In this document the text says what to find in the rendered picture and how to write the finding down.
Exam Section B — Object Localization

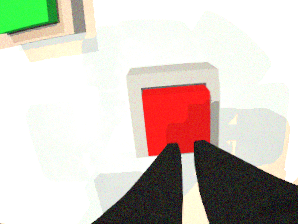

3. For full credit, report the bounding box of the red button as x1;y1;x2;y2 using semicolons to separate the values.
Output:
126;61;220;157

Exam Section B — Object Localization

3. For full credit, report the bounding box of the green button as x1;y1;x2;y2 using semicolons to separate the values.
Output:
0;0;86;49

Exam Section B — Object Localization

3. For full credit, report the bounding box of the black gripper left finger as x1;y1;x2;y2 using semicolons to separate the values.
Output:
92;143;184;224

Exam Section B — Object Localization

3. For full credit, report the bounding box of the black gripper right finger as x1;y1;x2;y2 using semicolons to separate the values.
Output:
194;140;298;224

